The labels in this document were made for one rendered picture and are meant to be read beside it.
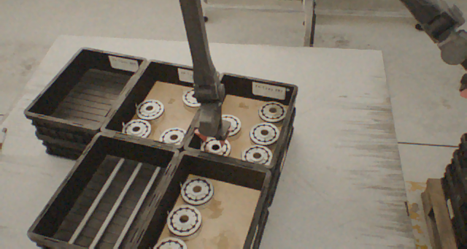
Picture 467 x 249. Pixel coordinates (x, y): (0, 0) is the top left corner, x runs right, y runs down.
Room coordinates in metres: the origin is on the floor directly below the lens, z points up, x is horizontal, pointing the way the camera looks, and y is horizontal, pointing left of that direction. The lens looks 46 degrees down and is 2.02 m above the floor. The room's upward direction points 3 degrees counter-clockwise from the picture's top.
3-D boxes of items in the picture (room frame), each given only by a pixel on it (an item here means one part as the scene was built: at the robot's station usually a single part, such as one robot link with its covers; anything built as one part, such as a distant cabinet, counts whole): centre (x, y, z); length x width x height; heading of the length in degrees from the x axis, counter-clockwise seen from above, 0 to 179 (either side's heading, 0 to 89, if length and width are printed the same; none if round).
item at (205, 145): (0.97, 0.06, 0.86); 0.10 x 0.10 x 0.01
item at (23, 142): (1.30, 0.84, 0.70); 0.33 x 0.23 x 0.01; 170
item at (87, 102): (1.26, 0.52, 0.87); 0.40 x 0.30 x 0.11; 160
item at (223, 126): (0.98, 0.06, 0.99); 0.10 x 0.07 x 0.07; 65
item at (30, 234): (0.78, 0.38, 0.92); 0.40 x 0.30 x 0.02; 160
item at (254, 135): (1.03, -0.11, 0.86); 0.10 x 0.10 x 0.01
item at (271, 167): (1.06, -0.04, 0.92); 0.40 x 0.30 x 0.02; 160
